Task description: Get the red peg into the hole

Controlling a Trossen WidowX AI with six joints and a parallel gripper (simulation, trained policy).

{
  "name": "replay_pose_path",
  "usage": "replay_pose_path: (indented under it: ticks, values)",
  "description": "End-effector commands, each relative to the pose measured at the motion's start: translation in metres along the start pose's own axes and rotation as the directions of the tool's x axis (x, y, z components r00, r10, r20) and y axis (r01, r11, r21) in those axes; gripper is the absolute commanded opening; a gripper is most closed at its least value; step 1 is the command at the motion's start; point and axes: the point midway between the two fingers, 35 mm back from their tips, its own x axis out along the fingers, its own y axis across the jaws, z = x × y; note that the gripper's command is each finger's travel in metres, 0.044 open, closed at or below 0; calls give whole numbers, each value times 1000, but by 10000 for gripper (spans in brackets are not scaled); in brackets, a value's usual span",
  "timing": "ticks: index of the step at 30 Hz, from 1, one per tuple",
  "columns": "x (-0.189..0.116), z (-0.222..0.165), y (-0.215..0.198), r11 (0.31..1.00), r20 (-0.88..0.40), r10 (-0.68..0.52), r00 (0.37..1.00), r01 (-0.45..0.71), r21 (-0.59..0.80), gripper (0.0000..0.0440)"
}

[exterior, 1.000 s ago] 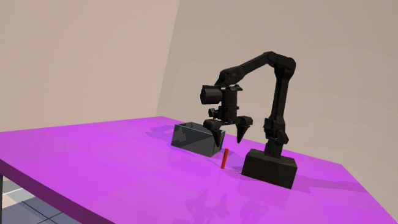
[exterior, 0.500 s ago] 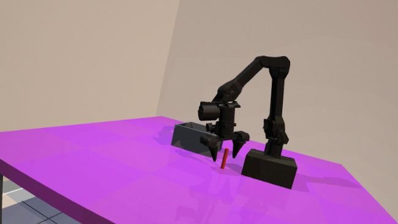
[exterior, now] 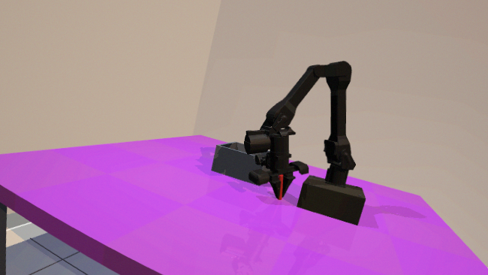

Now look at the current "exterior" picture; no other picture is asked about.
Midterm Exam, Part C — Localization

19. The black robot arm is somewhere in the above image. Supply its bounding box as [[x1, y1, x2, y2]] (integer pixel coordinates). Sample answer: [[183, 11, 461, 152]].
[[244, 61, 356, 188]]

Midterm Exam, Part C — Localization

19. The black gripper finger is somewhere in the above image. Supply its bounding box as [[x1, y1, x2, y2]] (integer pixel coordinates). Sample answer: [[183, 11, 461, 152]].
[[282, 176, 296, 198], [269, 180, 282, 198]]

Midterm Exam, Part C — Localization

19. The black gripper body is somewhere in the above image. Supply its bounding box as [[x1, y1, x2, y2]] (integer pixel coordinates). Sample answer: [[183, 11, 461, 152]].
[[249, 150, 309, 185]]

